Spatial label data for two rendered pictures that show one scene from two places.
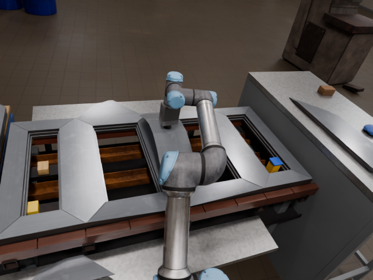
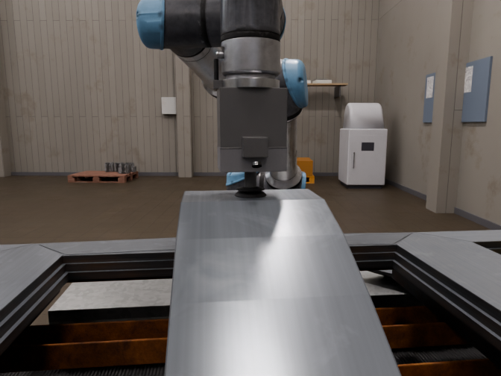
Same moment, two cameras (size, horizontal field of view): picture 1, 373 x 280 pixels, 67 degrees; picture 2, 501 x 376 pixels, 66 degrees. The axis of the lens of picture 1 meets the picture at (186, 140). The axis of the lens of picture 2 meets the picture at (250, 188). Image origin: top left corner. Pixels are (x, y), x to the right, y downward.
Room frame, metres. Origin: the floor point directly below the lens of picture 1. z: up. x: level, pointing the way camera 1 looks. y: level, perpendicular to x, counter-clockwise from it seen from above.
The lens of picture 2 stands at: (1.65, 0.30, 1.12)
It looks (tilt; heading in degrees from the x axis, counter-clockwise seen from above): 9 degrees down; 201
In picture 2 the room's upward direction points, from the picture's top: straight up
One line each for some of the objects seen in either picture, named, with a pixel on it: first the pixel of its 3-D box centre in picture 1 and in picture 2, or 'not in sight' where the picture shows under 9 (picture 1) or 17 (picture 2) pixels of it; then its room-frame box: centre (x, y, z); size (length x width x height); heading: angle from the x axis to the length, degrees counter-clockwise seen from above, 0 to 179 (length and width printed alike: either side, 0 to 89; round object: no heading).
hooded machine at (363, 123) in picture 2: not in sight; (361, 145); (-5.77, -0.40, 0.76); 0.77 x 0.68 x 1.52; 21
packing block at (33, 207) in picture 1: (32, 209); not in sight; (0.69, 0.61, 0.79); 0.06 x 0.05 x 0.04; 27
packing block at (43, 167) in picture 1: (43, 168); not in sight; (0.93, 0.68, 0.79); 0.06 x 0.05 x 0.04; 27
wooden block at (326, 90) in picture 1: (326, 90); not in sight; (1.94, -0.92, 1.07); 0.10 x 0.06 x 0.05; 111
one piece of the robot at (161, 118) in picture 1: (169, 111); (249, 124); (1.18, 0.11, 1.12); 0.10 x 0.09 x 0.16; 29
